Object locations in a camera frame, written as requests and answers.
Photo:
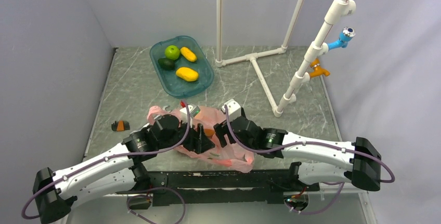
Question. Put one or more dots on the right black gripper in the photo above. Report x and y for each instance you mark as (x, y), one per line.
(221, 129)

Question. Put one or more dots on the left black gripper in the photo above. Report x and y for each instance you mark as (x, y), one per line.
(198, 141)

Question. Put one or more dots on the orange fake fruit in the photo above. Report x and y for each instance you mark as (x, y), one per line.
(209, 132)

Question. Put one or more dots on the pink plastic bag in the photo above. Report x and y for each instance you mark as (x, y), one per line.
(232, 156)

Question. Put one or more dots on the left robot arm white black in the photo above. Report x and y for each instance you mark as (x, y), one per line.
(120, 168)

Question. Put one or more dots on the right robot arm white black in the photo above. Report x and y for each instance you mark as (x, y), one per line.
(318, 160)

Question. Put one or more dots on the yellow fake mango front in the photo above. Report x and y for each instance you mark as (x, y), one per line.
(187, 74)

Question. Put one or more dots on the dark green fake avocado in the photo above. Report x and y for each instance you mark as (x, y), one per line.
(166, 64)

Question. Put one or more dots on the yellow fake fruit rear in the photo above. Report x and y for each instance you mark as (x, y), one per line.
(188, 54)

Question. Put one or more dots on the green fake apple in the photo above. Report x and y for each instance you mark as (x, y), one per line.
(172, 52)

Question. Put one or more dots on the silver wrench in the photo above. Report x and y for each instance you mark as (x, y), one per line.
(167, 109)

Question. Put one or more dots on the teal plastic tray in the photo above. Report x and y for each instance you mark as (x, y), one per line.
(174, 85)

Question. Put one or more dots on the small black orange tool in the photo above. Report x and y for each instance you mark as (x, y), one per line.
(120, 125)

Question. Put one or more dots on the orange faucet tap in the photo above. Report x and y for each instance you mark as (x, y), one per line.
(317, 69)

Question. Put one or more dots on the blue faucet tap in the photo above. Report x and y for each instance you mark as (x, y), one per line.
(345, 37)

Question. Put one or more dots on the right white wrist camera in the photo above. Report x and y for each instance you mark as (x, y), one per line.
(232, 109)

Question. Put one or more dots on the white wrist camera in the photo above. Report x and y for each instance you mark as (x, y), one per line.
(188, 112)
(232, 109)

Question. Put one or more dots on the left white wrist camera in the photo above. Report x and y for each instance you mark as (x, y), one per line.
(188, 112)

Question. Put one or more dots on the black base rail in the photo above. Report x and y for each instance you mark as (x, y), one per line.
(222, 186)

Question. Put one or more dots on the white PVC pipe frame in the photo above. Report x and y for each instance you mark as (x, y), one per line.
(317, 48)

